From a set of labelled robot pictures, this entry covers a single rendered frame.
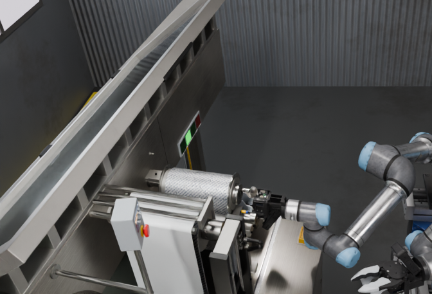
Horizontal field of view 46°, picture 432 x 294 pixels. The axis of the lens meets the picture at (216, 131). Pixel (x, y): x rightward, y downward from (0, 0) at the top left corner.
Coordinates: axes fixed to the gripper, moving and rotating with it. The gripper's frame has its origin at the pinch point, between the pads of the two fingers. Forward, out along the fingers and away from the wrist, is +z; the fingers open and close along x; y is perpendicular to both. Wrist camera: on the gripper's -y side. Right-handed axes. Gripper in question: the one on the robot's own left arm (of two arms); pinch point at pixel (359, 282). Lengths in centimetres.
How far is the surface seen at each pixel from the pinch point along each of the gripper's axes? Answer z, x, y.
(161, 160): 45, 74, -12
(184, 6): 18, 116, -58
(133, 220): 55, -7, -46
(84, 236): 73, 29, -19
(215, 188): 29, 45, -12
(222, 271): 37.3, 2.9, -16.0
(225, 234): 33.7, 9.9, -21.7
